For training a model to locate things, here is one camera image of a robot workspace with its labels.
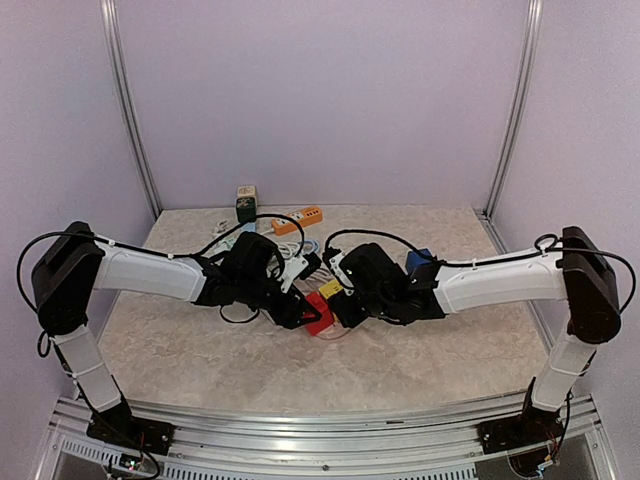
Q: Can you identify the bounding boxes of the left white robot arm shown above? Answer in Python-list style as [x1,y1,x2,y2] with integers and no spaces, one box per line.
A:
[23,222,321,445]

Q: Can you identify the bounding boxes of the yellow cube socket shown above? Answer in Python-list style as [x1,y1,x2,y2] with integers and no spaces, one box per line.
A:
[318,279,344,301]

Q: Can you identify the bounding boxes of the left aluminium frame post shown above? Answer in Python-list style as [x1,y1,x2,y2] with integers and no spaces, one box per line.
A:
[99,0,163,220]

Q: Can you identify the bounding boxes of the light green cube socket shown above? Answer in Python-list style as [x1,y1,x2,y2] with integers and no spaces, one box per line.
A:
[218,237,236,251]

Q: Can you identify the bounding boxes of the white round socket base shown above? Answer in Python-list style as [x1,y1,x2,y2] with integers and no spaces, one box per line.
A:
[316,324,352,341]

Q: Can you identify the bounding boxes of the right aluminium frame post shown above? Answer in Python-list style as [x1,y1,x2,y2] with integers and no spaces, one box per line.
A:
[483,0,544,223]

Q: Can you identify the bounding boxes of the red cube socket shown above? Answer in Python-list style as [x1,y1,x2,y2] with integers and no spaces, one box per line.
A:
[303,292,334,336]

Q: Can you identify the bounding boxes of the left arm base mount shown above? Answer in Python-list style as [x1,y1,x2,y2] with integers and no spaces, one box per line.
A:
[86,417,175,456]

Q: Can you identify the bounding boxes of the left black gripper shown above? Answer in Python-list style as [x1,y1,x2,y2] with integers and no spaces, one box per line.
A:
[237,273,321,329]

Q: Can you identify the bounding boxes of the blue cube socket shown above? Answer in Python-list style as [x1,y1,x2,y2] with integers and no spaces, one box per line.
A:
[405,248,433,275]

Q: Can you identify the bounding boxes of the front aluminium rail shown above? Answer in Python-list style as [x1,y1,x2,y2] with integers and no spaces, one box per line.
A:
[32,393,621,479]

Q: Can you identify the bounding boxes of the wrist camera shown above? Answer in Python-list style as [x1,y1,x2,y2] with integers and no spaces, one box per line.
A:
[322,247,354,296]
[277,252,321,293]

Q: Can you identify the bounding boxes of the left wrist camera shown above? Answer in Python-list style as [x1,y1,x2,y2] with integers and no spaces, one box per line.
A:
[277,252,321,293]

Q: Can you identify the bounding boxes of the aluminium frame post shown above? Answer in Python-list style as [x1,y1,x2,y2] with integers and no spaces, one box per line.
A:
[483,0,544,223]
[99,0,163,220]

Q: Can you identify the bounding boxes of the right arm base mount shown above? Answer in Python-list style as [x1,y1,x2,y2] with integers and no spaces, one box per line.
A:
[477,415,564,455]

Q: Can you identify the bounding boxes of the white coiled cable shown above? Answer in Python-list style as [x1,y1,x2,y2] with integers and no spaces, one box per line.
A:
[209,219,306,266]

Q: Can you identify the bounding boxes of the dark green cube socket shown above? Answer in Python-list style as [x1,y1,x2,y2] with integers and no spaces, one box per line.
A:
[235,197,257,223]

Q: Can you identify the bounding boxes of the beige cube socket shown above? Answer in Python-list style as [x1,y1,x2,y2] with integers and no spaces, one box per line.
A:
[236,185,258,200]

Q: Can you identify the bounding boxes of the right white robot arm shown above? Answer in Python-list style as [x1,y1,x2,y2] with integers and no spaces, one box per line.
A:
[323,226,628,444]

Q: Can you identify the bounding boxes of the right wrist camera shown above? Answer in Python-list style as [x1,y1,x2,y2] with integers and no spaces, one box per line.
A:
[322,247,354,296]

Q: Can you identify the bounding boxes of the orange power strip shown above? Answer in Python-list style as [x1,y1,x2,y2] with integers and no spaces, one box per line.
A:
[271,206,323,236]

